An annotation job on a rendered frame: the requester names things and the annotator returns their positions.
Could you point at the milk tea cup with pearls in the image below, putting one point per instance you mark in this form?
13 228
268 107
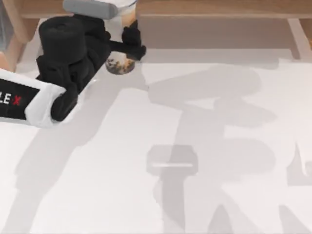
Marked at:
120 66

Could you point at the pale grey rounded box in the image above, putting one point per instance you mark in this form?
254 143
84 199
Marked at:
87 6

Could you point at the wooden shelf unit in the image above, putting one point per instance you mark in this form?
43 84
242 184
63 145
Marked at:
219 8

